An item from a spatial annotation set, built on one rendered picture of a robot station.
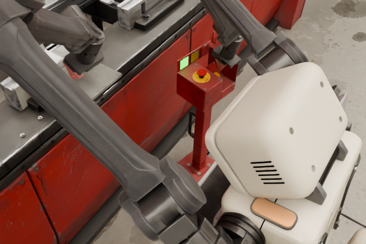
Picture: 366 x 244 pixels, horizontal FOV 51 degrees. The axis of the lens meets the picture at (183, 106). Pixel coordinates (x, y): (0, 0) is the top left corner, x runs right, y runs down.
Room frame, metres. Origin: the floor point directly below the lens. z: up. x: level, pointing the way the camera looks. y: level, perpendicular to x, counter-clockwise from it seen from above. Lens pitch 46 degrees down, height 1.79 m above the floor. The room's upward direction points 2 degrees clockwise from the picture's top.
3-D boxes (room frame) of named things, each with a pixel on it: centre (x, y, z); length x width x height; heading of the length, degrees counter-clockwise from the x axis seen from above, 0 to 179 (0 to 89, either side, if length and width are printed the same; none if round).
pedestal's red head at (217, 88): (1.20, -0.09, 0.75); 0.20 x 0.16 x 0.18; 137
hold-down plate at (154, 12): (1.46, 0.11, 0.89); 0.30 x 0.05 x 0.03; 148
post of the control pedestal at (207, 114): (1.20, -0.09, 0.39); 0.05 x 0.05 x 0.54; 47
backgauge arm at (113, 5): (1.69, 0.49, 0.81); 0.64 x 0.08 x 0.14; 58
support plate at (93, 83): (0.90, 0.35, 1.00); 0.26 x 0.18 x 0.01; 58
